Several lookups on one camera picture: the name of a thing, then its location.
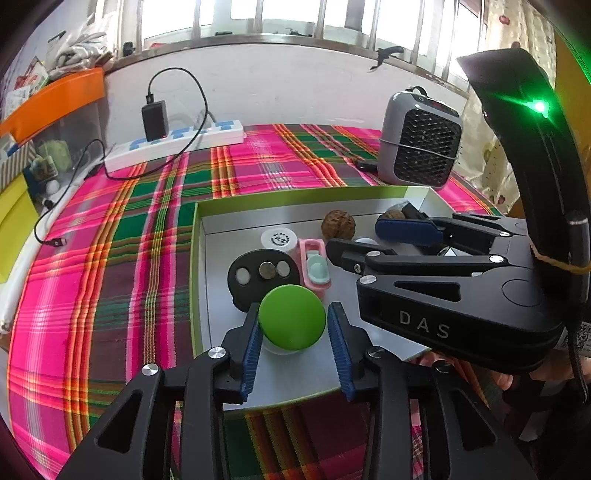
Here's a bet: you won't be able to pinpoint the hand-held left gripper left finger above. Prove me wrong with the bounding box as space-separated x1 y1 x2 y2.
58 302 264 480

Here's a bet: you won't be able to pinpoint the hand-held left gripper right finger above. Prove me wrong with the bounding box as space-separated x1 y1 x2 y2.
327 302 539 480

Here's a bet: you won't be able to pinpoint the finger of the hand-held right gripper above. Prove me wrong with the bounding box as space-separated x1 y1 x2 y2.
375 212 528 256
327 239 509 305

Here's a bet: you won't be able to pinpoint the large brown walnut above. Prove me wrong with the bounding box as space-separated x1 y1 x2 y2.
322 210 357 241

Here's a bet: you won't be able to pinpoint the black oval three-button object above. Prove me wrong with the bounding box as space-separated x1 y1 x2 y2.
227 249 302 312

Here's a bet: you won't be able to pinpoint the green-rimmed shallow box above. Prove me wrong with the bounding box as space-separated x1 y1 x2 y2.
190 185 455 412

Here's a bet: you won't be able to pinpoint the person's right hand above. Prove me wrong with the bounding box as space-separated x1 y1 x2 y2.
418 353 578 398

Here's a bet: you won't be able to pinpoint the pink and teal plastic item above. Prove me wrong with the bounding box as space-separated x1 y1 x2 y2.
298 237 333 292

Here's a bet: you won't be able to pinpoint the white round cap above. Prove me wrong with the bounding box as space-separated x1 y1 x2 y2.
261 228 298 259

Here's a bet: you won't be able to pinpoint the grey space heater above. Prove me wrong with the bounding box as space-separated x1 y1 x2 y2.
378 88 464 188

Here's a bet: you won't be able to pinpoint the floral curtain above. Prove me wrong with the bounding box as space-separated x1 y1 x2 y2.
462 0 559 217

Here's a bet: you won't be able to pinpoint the pink green plaid cloth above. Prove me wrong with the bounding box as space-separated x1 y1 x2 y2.
7 122 509 480

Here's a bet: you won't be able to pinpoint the black clip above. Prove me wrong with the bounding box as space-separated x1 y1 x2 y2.
368 45 403 72

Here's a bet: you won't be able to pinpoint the white blue power strip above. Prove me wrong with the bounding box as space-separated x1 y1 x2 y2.
104 119 245 172

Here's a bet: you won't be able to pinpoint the metal window grille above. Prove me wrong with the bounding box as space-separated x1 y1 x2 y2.
111 0 532 93

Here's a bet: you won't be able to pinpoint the black charger adapter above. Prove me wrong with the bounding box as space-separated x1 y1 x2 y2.
141 100 169 139

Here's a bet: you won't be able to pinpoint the yellow cardboard box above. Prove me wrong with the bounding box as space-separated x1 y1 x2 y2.
0 178 38 283

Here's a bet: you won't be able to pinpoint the green packet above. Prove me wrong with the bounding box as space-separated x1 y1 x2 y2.
37 141 70 162

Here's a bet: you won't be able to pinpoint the striped green box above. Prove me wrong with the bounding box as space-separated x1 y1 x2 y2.
0 138 35 192

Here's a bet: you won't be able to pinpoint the clear bin with orange lid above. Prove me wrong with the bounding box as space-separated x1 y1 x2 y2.
0 67 112 190

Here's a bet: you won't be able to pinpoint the white plastic bags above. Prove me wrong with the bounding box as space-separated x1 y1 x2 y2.
46 14 121 79

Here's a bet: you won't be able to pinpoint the colourful paper cards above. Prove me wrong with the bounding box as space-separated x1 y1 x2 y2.
4 55 49 116

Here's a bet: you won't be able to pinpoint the thin black USB cable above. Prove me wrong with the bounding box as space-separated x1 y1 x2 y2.
34 138 109 247

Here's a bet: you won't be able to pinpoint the black charger cable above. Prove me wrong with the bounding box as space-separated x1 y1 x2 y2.
104 68 206 181

